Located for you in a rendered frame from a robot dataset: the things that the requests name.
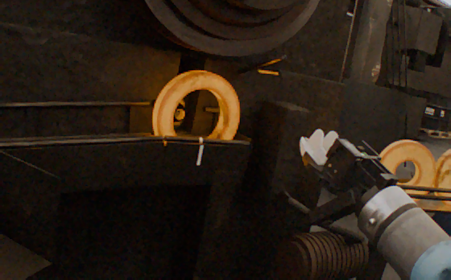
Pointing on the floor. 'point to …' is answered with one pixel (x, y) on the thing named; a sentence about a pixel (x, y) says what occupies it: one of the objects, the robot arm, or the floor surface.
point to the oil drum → (371, 115)
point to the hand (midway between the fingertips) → (304, 146)
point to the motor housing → (320, 257)
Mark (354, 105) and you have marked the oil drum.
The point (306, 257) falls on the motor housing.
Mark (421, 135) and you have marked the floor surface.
